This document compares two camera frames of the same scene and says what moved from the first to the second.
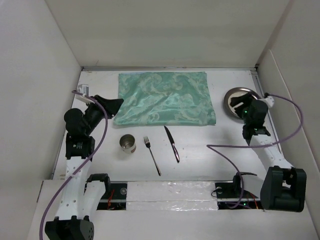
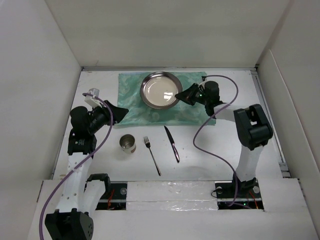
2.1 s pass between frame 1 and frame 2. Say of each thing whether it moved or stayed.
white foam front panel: stayed
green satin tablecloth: stayed
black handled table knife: stayed
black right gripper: moved
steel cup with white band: stayed
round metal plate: moved
